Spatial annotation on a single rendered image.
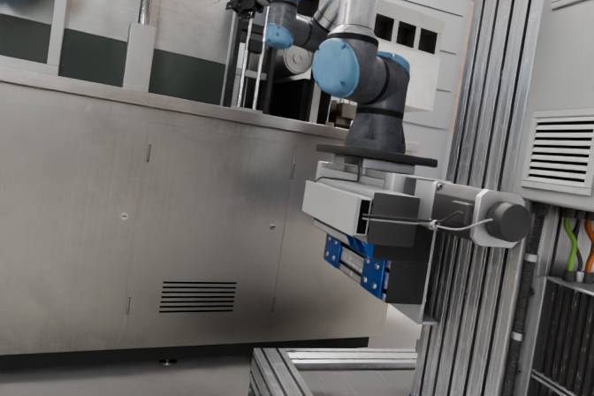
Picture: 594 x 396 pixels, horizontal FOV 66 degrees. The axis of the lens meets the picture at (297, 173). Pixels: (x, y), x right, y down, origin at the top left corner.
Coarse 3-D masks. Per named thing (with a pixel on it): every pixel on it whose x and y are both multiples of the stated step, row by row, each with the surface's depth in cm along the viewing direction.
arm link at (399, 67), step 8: (384, 56) 106; (392, 56) 107; (400, 56) 107; (392, 64) 106; (400, 64) 106; (408, 64) 108; (392, 72) 105; (400, 72) 107; (408, 72) 108; (392, 80) 105; (400, 80) 107; (408, 80) 110; (384, 88) 104; (392, 88) 105; (400, 88) 107; (384, 96) 105; (392, 96) 107; (400, 96) 108; (360, 104) 110; (368, 104) 108; (376, 104) 107; (384, 104) 106; (392, 104) 107; (400, 104) 108
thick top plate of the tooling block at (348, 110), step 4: (340, 104) 195; (344, 104) 194; (348, 104) 195; (352, 104) 195; (340, 108) 195; (344, 108) 194; (348, 108) 195; (352, 108) 195; (332, 112) 201; (336, 112) 198; (340, 112) 195; (344, 112) 194; (348, 112) 195; (352, 112) 196; (332, 116) 200; (336, 116) 198; (340, 116) 194; (344, 116) 194; (348, 116) 195; (352, 116) 196
